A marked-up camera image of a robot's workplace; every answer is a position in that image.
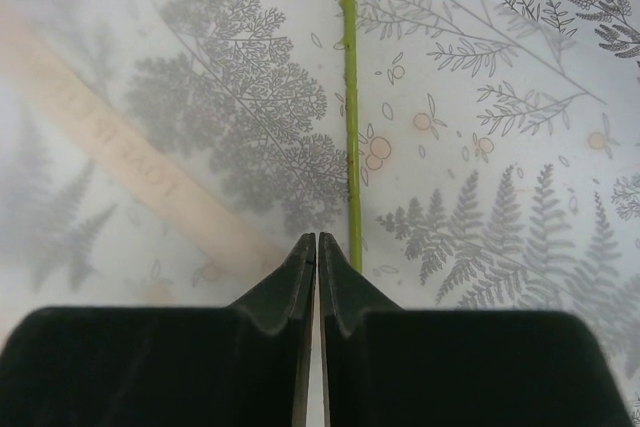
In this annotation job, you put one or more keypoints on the white wrapping paper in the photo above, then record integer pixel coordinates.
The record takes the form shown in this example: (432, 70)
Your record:
(498, 150)

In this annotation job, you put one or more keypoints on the cream printed ribbon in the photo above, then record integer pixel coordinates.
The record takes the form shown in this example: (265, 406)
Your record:
(115, 144)

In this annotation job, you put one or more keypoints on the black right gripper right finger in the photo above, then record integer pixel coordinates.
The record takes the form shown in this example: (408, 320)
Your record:
(387, 366)

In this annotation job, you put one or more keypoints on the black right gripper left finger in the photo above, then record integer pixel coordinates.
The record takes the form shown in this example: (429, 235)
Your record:
(245, 364)

